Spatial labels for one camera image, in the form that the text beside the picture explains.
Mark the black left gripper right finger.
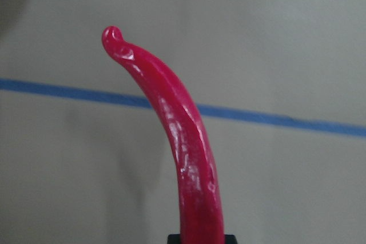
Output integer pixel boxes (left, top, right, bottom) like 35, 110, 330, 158
225, 234, 237, 244

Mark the red chili pepper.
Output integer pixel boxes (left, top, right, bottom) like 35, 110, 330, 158
101, 26, 225, 243

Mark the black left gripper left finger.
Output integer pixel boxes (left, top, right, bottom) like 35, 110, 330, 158
167, 234, 180, 244

